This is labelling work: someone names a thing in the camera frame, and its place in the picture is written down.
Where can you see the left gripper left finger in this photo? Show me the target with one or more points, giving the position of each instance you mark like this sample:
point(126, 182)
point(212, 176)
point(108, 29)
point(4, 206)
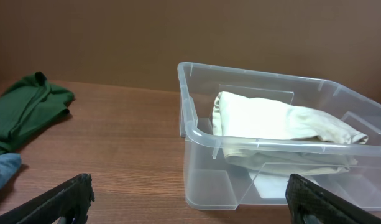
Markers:
point(66, 203)

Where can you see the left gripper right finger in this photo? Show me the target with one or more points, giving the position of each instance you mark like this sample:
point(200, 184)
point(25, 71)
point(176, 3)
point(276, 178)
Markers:
point(309, 203)

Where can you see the cream cloth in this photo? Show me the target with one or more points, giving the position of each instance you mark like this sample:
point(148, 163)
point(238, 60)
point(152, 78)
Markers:
point(239, 116)

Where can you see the blue denim folded cloth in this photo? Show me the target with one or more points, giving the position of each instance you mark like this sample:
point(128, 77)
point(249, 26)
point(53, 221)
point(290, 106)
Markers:
point(9, 165)

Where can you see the clear plastic storage bin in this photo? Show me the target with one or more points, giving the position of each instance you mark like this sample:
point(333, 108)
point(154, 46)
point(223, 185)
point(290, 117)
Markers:
point(211, 183)

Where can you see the green folded garment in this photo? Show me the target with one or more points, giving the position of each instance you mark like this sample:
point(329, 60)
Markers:
point(29, 106)

